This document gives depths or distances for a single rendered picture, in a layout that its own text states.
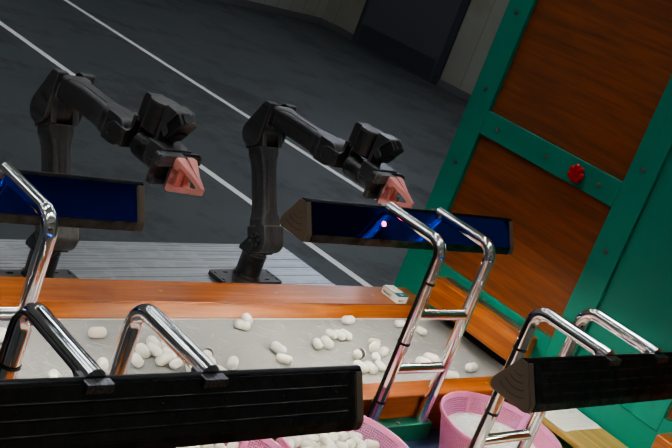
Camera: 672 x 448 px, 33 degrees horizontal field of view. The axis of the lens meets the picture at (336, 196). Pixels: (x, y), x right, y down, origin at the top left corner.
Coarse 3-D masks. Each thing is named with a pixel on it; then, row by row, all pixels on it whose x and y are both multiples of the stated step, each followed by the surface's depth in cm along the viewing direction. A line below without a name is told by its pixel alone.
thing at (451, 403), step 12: (444, 396) 233; (456, 396) 237; (468, 396) 240; (480, 396) 241; (444, 408) 233; (456, 408) 238; (468, 408) 240; (480, 408) 241; (504, 408) 242; (516, 408) 241; (444, 420) 226; (504, 420) 241; (516, 420) 241; (444, 432) 226; (456, 432) 221; (540, 432) 237; (444, 444) 226; (456, 444) 222; (468, 444) 220; (540, 444) 236; (552, 444) 233
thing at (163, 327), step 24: (24, 312) 125; (48, 312) 124; (144, 312) 135; (24, 336) 128; (48, 336) 121; (72, 336) 121; (120, 336) 138; (168, 336) 132; (0, 360) 128; (72, 360) 118; (120, 360) 139; (192, 360) 128; (96, 384) 116; (216, 384) 126
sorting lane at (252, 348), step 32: (64, 320) 210; (96, 320) 215; (192, 320) 231; (224, 320) 237; (256, 320) 243; (288, 320) 249; (320, 320) 256; (384, 320) 270; (32, 352) 195; (96, 352) 203; (224, 352) 222; (256, 352) 228; (288, 352) 233; (320, 352) 239; (352, 352) 245; (416, 352) 259
